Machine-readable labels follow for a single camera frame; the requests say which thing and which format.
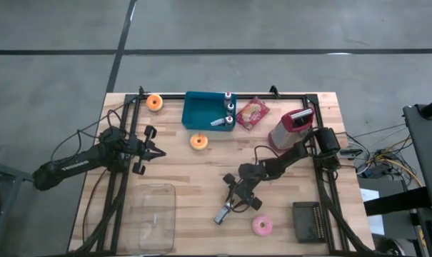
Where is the black perforated tray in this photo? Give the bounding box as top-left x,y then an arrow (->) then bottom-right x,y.
292,201 -> 326,244

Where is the blue plastic bin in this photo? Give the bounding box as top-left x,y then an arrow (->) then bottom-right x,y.
181,91 -> 237,132

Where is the black power strip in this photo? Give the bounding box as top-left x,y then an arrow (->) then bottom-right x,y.
339,148 -> 363,161

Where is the clear plastic container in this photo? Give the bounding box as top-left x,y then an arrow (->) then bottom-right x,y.
124,183 -> 176,255

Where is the dark grey equipment cart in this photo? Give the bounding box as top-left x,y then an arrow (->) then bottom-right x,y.
403,95 -> 432,215

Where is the white paper sheet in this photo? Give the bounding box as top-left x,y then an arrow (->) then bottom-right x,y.
359,188 -> 386,236

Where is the grey metal stand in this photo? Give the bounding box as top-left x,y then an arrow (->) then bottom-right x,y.
0,156 -> 36,257

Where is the red snack packet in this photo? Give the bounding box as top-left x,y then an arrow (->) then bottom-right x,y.
236,96 -> 271,131

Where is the floor cable bundle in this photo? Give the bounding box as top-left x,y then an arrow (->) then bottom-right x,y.
343,123 -> 424,188

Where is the yellow sponge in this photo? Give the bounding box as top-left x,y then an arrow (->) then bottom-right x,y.
189,133 -> 209,151

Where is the black aluminium table frame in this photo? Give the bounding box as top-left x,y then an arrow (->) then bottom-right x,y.
72,93 -> 376,256

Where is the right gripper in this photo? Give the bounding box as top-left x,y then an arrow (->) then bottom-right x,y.
222,172 -> 263,212

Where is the red steel box grater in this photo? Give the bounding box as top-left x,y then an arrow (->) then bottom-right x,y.
268,107 -> 316,151

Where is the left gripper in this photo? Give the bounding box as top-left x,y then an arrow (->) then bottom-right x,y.
126,125 -> 167,176

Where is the orange glazed toy donut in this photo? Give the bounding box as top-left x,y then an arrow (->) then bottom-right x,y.
146,94 -> 164,112

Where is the pink glazed toy donut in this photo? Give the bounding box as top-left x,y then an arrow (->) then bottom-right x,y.
251,214 -> 273,237

